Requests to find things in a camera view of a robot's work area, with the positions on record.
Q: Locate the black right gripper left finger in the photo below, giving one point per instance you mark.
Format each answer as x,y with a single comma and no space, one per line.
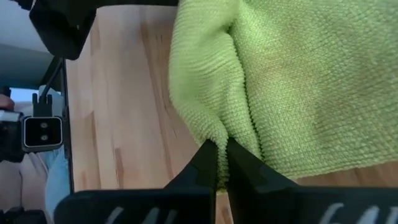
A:
140,205

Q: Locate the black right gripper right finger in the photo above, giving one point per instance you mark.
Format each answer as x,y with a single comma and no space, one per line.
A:
280,202

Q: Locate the light green microfiber towel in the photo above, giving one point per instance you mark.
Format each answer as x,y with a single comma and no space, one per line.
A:
295,77

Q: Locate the person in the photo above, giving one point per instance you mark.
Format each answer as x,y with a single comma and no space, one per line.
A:
57,183

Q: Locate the person's hand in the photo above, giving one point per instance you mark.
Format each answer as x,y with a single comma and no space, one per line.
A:
6,102

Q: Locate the black aluminium table frame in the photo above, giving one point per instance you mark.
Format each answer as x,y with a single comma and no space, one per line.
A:
67,130

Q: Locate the black table-level camera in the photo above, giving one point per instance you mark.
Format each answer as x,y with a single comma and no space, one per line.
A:
43,133

